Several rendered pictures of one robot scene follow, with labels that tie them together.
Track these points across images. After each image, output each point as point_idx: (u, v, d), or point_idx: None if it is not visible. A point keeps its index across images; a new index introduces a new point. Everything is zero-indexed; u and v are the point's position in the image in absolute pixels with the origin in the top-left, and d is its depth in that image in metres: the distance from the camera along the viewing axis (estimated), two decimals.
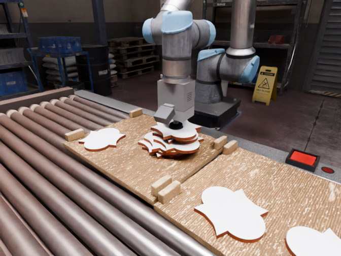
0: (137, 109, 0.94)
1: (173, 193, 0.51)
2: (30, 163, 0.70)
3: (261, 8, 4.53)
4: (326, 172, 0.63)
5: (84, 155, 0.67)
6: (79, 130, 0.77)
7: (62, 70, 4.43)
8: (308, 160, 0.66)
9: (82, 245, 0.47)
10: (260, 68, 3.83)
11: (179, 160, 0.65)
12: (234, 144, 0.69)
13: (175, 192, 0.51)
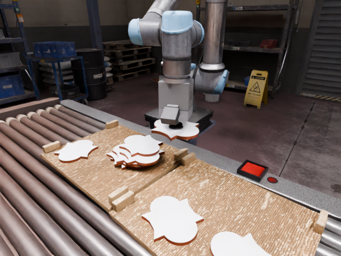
0: (113, 121, 1.02)
1: (127, 202, 0.59)
2: (10, 173, 0.78)
3: (253, 13, 4.61)
4: (270, 182, 0.71)
5: (58, 166, 0.76)
6: (56, 142, 0.85)
7: (58, 73, 4.51)
8: (256, 171, 0.74)
9: (46, 247, 0.56)
10: (251, 72, 3.92)
11: (140, 171, 0.73)
12: (192, 156, 0.77)
13: (128, 201, 0.59)
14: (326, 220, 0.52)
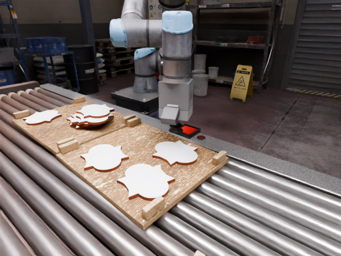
0: (80, 97, 1.17)
1: (71, 148, 0.73)
2: None
3: (241, 10, 4.76)
4: (199, 138, 0.86)
5: (24, 127, 0.90)
6: (26, 110, 0.99)
7: (52, 69, 4.66)
8: (189, 131, 0.89)
9: (4, 180, 0.70)
10: (237, 67, 4.06)
11: (92, 130, 0.87)
12: (137, 119, 0.91)
13: (73, 147, 0.74)
14: (220, 155, 0.66)
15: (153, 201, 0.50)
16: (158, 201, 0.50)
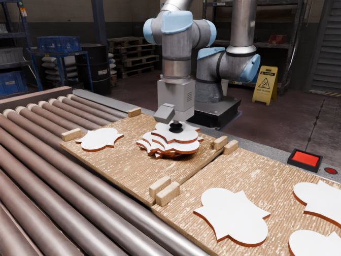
0: (136, 108, 0.93)
1: (172, 195, 0.49)
2: (26, 163, 0.68)
3: (261, 8, 4.51)
4: (329, 172, 0.62)
5: (81, 155, 0.66)
6: (77, 129, 0.75)
7: (62, 70, 4.42)
8: (310, 161, 0.64)
9: (77, 248, 0.46)
10: (260, 68, 3.82)
11: (178, 161, 0.63)
12: (235, 144, 0.67)
13: (174, 194, 0.49)
14: None
15: None
16: None
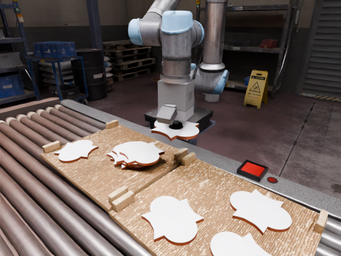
0: (113, 121, 1.02)
1: (126, 202, 0.59)
2: (10, 173, 0.78)
3: (253, 13, 4.61)
4: (270, 182, 0.71)
5: (58, 166, 0.76)
6: (56, 142, 0.85)
7: (58, 73, 4.51)
8: (256, 171, 0.74)
9: (46, 247, 0.56)
10: (251, 72, 3.92)
11: (140, 171, 0.73)
12: (192, 156, 0.77)
13: (128, 201, 0.59)
14: (326, 220, 0.52)
15: None
16: None
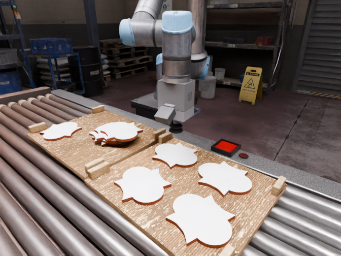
0: (99, 106, 1.07)
1: (101, 171, 0.63)
2: None
3: (249, 10, 4.66)
4: (241, 157, 0.76)
5: (42, 144, 0.80)
6: (42, 123, 0.89)
7: (55, 70, 4.56)
8: (229, 148, 0.78)
9: (26, 211, 0.60)
10: (246, 69, 3.96)
11: (119, 148, 0.77)
12: (169, 134, 0.81)
13: (103, 171, 0.64)
14: (282, 184, 0.56)
15: (223, 253, 0.39)
16: (229, 254, 0.39)
